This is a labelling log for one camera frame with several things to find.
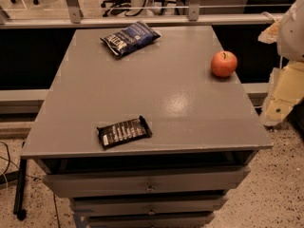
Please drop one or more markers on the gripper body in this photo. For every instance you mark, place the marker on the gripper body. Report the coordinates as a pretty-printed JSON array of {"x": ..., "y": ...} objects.
[{"x": 292, "y": 35}]

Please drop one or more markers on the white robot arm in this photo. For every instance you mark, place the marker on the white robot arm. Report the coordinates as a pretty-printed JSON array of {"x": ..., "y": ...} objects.
[{"x": 289, "y": 33}]

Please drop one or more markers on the red apple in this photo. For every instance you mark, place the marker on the red apple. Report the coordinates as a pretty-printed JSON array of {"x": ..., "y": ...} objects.
[{"x": 224, "y": 63}]

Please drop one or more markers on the grey drawer cabinet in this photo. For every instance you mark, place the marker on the grey drawer cabinet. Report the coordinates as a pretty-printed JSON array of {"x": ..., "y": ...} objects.
[{"x": 205, "y": 132}]

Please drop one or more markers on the blue chip bag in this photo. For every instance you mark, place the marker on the blue chip bag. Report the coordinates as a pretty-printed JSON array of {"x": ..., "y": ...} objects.
[{"x": 130, "y": 39}]

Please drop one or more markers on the black snack bar wrapper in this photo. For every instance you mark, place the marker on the black snack bar wrapper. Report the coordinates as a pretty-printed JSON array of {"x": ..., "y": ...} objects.
[{"x": 124, "y": 132}]

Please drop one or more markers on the black office chair centre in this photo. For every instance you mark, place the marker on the black office chair centre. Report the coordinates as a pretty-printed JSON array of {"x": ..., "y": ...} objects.
[{"x": 115, "y": 7}]

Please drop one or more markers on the grey metal railing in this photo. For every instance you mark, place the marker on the grey metal railing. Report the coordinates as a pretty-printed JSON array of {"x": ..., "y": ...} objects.
[{"x": 57, "y": 14}]

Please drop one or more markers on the black stand leg with caster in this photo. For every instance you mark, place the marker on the black stand leg with caster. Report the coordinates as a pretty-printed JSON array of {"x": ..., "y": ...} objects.
[{"x": 18, "y": 209}]

